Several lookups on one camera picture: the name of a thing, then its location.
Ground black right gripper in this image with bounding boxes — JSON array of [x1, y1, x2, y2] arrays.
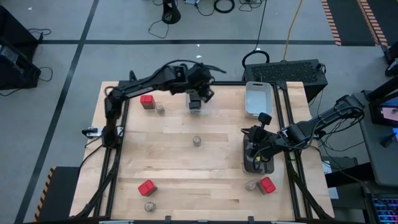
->
[[240, 125, 276, 163]]

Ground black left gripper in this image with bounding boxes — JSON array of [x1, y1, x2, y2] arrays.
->
[[185, 63, 216, 104]]

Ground red spice tin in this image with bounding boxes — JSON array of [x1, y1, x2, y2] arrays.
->
[[137, 179, 158, 197], [139, 95, 156, 110], [257, 176, 277, 195]]

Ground clear plastic bin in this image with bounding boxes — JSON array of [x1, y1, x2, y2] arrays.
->
[[185, 78, 215, 118]]

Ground dark grey plastic bin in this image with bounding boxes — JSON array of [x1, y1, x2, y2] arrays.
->
[[241, 133, 275, 175]]

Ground white plastic bin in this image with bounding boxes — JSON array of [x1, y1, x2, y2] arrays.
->
[[244, 81, 274, 120]]

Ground black perforated computer case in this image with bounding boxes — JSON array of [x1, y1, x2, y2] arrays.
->
[[242, 58, 329, 103]]

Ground black stand base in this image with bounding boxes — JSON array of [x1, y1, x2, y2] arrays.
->
[[161, 0, 182, 26]]

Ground grey table clamp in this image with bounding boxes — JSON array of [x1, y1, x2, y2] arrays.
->
[[81, 126, 104, 139]]

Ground grey desk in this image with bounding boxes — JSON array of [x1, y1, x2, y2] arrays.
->
[[351, 89, 398, 187]]

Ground black screen showing pink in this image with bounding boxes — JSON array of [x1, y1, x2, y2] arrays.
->
[[368, 95, 398, 128]]

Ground rainbow backlit keyboard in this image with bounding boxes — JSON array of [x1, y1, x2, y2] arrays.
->
[[369, 195, 398, 224]]

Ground black mat orange striped edges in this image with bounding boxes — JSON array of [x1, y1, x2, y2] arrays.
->
[[322, 0, 389, 47]]

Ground black stand leg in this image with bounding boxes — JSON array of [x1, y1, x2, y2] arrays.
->
[[384, 40, 398, 78]]

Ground black mat hazard striped edge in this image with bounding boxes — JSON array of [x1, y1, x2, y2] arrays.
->
[[33, 166, 81, 222]]

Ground black equipment case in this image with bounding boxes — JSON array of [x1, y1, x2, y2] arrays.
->
[[0, 43, 42, 91], [0, 4, 40, 60]]

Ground black aluminium table frame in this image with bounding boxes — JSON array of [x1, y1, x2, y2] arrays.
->
[[73, 70, 333, 222]]

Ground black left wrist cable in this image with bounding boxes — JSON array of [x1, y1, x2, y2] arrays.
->
[[161, 58, 227, 75]]

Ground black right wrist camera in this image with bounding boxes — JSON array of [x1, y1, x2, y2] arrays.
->
[[258, 112, 273, 126]]

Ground black hanging cable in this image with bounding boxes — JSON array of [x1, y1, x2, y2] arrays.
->
[[241, 0, 271, 68]]

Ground black coiled cable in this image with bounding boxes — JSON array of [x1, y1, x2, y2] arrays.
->
[[213, 0, 236, 14]]

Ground yellow cable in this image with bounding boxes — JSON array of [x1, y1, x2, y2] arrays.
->
[[282, 0, 304, 62]]

